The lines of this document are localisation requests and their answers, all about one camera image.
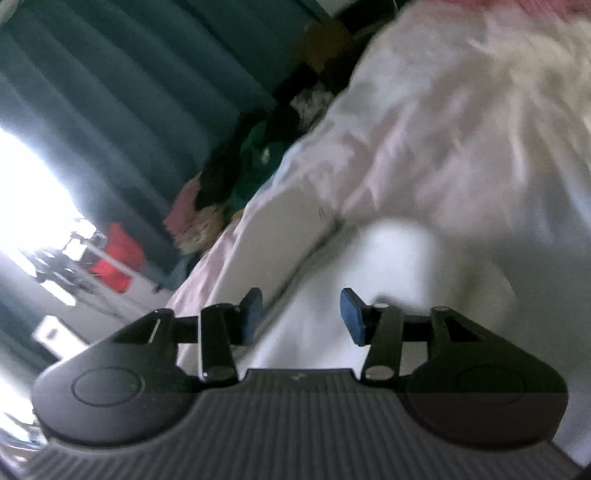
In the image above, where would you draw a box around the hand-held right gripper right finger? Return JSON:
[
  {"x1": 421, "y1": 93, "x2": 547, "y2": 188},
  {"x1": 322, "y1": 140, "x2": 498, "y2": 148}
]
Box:
[{"x1": 340, "y1": 287, "x2": 490, "y2": 383}]

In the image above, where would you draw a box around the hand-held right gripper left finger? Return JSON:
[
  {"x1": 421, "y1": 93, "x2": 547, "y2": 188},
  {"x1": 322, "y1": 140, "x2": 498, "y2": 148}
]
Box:
[{"x1": 108, "y1": 287, "x2": 264, "y2": 383}]

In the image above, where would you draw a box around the white garment with striped trim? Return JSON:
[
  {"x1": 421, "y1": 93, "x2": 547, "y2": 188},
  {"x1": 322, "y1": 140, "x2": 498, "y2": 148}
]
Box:
[{"x1": 178, "y1": 182, "x2": 591, "y2": 467}]

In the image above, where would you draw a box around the beige clothing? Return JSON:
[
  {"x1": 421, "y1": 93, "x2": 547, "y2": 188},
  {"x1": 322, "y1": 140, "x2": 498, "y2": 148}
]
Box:
[{"x1": 176, "y1": 203, "x2": 238, "y2": 256}]

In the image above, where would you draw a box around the pink clothing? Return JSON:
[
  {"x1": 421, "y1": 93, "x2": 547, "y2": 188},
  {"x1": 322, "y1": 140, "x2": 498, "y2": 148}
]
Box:
[{"x1": 163, "y1": 178, "x2": 206, "y2": 243}]

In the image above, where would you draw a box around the red bag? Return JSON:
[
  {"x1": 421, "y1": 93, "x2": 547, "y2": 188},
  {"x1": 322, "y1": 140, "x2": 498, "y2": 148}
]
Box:
[{"x1": 90, "y1": 222, "x2": 145, "y2": 294}]

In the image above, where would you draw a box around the green clothing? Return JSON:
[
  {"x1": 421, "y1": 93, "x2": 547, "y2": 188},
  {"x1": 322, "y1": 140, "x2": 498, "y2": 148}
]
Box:
[{"x1": 225, "y1": 119, "x2": 296, "y2": 217}]

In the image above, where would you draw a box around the dark clothing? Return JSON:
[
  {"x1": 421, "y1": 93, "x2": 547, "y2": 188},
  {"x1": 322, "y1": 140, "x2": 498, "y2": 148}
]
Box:
[{"x1": 196, "y1": 55, "x2": 356, "y2": 210}]

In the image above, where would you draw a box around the pink white bed blanket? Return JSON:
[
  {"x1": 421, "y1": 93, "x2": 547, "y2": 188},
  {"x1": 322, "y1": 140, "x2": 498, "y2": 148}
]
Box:
[{"x1": 164, "y1": 0, "x2": 591, "y2": 333}]

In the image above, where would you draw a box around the bright window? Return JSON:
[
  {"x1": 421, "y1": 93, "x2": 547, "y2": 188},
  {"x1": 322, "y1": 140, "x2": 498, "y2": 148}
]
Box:
[{"x1": 0, "y1": 127, "x2": 93, "y2": 305}]

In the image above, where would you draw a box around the wide teal curtain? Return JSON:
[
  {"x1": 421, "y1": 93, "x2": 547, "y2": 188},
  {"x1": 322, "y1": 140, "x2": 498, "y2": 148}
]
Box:
[{"x1": 0, "y1": 0, "x2": 324, "y2": 370}]

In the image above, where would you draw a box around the brown clothing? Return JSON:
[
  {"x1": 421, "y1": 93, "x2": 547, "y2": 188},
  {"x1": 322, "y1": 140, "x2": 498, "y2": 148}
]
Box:
[{"x1": 295, "y1": 17, "x2": 358, "y2": 72}]

